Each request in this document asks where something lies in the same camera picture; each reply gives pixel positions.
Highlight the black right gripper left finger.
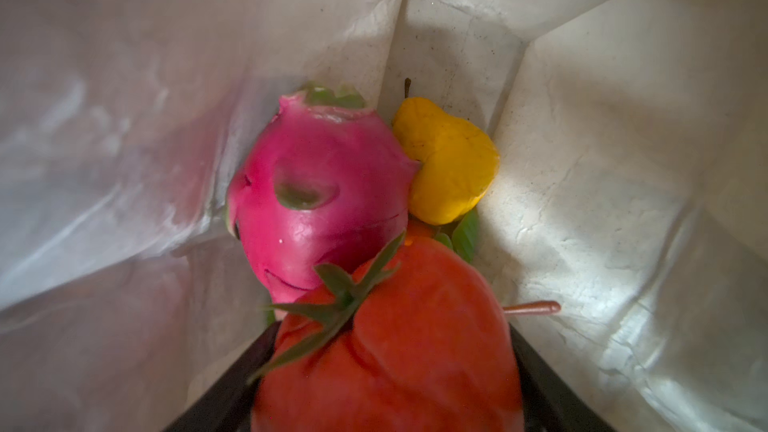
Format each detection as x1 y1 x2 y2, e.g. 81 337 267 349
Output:
165 322 281 432

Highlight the red tomato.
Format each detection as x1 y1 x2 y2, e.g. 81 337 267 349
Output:
251 237 524 431

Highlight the orange persimmon with leaves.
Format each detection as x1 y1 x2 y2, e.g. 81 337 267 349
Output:
406 209 479 264

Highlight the pink dragon fruit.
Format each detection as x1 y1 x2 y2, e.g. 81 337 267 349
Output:
226 83 420 303

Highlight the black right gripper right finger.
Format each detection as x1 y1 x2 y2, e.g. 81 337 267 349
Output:
509 325 615 432

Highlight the cream canvas grocery bag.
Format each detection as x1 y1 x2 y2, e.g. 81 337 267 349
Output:
1 0 767 431

